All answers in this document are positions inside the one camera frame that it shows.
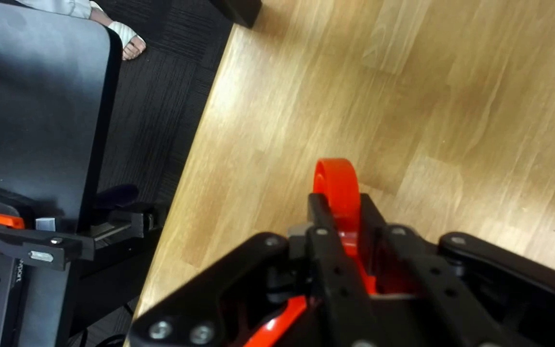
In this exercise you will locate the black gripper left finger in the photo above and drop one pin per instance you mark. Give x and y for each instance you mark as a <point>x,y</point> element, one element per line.
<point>328,290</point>

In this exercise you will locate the person's foot in sandal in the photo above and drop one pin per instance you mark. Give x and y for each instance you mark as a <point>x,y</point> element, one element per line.
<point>125,36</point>

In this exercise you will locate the red toy kettle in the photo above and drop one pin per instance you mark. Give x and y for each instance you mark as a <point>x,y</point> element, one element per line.
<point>337,186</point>

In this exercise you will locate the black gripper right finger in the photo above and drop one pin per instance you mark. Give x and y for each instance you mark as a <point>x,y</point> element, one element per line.
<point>482,290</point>

